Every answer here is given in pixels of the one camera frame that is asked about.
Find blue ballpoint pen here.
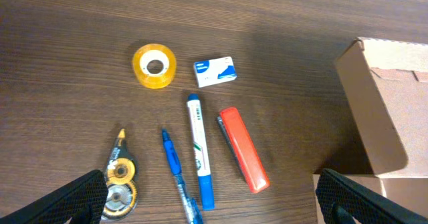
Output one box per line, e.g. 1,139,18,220
162,128,203,224

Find brown cardboard box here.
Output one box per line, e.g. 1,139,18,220
312,36,428,224

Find orange red stapler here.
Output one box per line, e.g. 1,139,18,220
217,107,270,194

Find yellow clear tape roll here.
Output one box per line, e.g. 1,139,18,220
132,43,177,89

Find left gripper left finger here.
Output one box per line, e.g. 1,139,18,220
1,170,108,224

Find black yellow correction tape dispenser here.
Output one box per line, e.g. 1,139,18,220
101,128,138,221

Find white blue staples box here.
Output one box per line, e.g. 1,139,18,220
193,56,237,88

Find white blue marker pen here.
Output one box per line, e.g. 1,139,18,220
187,94,215,211

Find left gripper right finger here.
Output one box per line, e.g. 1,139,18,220
315,169,427,224

